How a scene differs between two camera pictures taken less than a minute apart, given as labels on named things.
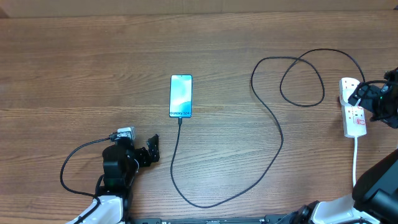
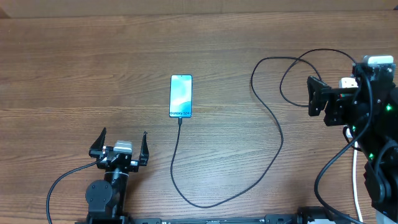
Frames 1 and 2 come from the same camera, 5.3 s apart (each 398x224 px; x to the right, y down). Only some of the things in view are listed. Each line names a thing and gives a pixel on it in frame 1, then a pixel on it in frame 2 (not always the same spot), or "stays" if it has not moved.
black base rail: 288,218 stays
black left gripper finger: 153,143 to 144,155
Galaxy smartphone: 181,96 stays
